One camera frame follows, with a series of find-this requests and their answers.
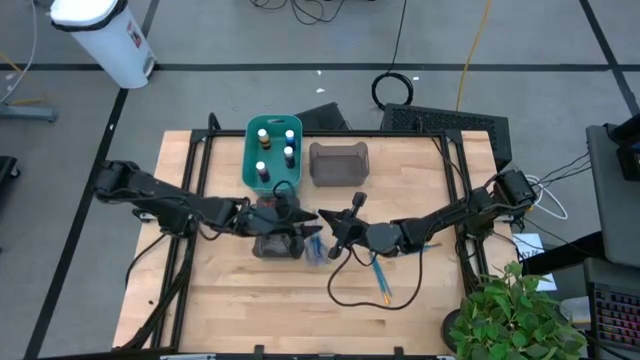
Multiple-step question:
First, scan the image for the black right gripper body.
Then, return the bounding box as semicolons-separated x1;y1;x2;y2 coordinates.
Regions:
327;191;371;261

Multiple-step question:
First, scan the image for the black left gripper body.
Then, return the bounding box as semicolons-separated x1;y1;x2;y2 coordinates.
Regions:
234;192;307;261

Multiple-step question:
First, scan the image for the tall grey translucent bin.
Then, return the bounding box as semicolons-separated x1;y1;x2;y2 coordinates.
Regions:
252;195;307;260

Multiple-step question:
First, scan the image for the wide grey translucent bin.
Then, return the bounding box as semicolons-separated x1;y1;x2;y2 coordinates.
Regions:
308;141;370;188

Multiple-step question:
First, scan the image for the teal plastic bin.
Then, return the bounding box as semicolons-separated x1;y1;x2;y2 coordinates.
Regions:
241;114;304;197

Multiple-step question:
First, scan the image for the black angled panel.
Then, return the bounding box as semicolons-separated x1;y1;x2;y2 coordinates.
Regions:
298;101;352;132

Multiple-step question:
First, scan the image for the green potted plant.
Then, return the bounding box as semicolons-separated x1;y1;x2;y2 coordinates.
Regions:
441;259;589;360

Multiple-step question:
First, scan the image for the white paper sheet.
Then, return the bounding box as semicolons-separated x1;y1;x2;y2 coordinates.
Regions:
512;232;558;292

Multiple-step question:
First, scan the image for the white trash can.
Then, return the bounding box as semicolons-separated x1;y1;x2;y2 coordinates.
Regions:
49;0;157;90

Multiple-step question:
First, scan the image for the grey stand base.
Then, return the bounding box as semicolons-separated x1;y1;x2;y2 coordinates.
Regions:
0;102;60;124

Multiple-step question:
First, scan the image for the grey desk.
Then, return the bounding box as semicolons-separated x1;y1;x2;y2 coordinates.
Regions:
585;122;640;269

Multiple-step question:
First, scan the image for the black chair base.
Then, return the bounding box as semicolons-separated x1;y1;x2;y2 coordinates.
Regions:
0;155;21;201

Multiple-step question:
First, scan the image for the black backlit keyboard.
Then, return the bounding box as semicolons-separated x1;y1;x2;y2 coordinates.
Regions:
583;257;640;351

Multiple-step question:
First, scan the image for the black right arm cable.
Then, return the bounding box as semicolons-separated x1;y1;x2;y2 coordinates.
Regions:
327;243;425;311

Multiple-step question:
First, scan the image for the black aluminium table frame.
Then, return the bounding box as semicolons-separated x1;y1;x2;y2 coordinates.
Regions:
119;112;506;360

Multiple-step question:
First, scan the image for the black coiled hanging cable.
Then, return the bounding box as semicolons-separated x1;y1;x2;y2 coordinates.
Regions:
370;0;415;112

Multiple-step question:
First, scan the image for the black left base cable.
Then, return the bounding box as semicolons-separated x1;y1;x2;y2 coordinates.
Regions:
124;232;169;289

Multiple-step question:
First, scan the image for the black floor cable bundle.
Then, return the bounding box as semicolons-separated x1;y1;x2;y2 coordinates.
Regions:
248;0;347;25

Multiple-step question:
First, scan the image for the thick yellow hanging cable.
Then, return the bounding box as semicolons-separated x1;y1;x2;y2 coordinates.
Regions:
455;0;494;112

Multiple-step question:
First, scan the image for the white floor cable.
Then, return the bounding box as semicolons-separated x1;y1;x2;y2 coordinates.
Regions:
0;0;39;104

